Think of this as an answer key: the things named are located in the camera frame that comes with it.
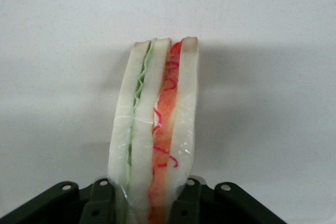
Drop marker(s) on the triangle sandwich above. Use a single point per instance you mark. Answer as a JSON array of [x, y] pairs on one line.
[[157, 129]]

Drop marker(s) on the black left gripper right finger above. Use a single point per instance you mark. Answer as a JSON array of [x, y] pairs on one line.
[[199, 205]]

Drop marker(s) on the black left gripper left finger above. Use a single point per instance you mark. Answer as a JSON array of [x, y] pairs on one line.
[[99, 203]]

